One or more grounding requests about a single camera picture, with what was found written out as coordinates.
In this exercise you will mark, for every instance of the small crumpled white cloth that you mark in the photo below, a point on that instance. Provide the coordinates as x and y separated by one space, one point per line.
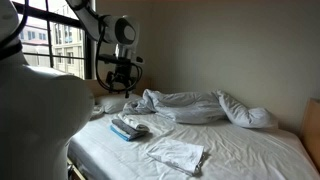
97 112

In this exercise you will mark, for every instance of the white pillow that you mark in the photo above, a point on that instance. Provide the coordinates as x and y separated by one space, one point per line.
115 103

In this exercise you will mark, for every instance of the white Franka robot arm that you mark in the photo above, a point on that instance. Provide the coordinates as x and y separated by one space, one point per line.
33 116

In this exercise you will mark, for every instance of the folded blue white towel stack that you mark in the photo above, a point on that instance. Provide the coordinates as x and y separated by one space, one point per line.
128 130

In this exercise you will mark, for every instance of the mattress with white fitted sheet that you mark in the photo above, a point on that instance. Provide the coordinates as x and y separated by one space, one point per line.
250 153

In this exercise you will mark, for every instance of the building outside window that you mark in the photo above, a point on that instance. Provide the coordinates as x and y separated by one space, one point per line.
70 43

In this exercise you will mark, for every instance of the wooden bed side rail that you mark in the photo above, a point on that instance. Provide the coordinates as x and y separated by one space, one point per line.
77 173

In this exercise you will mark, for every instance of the black window frame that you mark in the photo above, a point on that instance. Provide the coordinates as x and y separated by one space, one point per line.
88 56

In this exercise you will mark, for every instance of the white sheet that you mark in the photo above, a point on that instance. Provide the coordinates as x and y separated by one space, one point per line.
176 155

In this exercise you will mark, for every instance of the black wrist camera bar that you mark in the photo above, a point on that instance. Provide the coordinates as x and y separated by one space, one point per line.
116 59

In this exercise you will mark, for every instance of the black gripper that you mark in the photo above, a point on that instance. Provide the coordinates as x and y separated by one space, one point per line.
121 75

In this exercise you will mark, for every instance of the crumpled white duvet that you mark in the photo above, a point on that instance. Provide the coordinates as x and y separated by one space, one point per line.
193 106

